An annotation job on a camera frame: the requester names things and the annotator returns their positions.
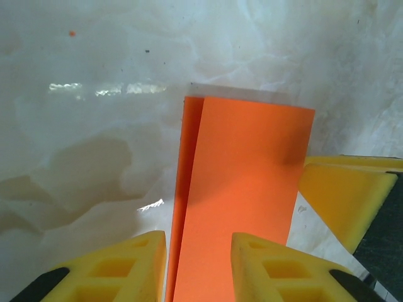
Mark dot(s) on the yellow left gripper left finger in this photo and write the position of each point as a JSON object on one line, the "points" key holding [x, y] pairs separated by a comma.
{"points": [[119, 270]]}

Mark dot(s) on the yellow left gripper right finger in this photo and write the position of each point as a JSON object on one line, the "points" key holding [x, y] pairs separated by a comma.
{"points": [[283, 273]]}

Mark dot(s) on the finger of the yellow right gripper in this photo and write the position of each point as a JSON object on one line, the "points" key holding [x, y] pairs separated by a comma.
{"points": [[343, 201], [352, 162]]}

